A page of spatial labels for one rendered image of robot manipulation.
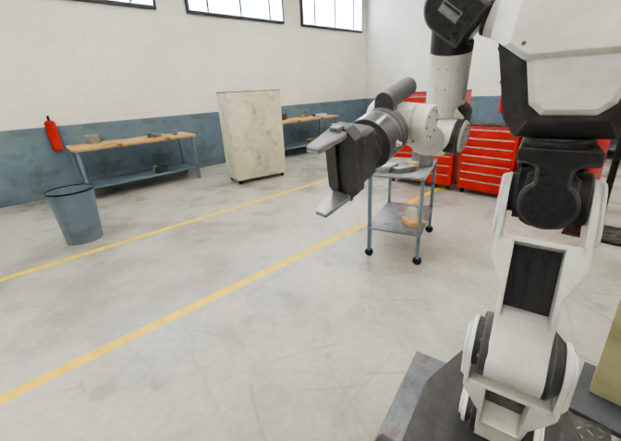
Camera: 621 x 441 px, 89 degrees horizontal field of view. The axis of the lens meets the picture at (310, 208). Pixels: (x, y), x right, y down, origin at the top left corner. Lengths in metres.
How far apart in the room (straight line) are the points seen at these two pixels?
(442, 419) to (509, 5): 1.13
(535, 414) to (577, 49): 0.72
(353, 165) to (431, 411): 0.98
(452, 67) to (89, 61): 6.84
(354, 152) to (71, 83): 6.88
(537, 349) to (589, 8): 0.60
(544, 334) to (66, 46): 7.20
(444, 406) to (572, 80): 1.02
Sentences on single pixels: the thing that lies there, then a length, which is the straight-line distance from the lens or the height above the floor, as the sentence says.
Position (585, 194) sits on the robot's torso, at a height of 1.36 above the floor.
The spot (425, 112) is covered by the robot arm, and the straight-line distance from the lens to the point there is 0.60.
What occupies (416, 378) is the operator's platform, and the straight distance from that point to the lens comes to 1.60.
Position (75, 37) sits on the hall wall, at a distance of 7.31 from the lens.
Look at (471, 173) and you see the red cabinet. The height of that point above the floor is 0.33.
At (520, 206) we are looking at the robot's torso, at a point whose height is 1.33.
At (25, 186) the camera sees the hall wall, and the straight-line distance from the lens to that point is 7.24.
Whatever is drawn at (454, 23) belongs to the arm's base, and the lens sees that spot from 0.79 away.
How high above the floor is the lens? 1.57
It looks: 20 degrees down
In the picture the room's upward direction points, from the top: 3 degrees counter-clockwise
